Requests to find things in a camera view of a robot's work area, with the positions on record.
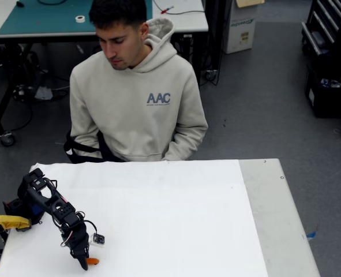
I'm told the green cutting mat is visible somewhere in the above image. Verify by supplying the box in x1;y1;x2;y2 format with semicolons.
0;0;153;35

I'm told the black round device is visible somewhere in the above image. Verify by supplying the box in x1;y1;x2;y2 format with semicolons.
13;84;34;102

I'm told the black tool drawer cabinet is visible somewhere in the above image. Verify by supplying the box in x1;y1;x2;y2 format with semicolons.
301;0;341;58

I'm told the black storage bin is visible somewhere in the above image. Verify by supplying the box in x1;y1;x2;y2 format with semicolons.
304;62;341;119

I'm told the man in beige hoodie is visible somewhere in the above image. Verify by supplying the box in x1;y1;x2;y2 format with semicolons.
69;0;209;162

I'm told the crumpled white cloth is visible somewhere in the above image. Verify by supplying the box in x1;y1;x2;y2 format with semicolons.
34;85;54;100

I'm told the cable with red probe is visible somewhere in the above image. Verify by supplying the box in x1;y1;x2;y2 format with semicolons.
152;0;206;16

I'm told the white paper sheet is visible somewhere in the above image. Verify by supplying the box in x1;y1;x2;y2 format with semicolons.
0;159;269;277

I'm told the white workbench with black frame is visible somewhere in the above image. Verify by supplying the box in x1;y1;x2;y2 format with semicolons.
0;0;210;147

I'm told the white cardboard box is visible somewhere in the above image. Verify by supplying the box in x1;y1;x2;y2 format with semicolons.
222;0;265;55

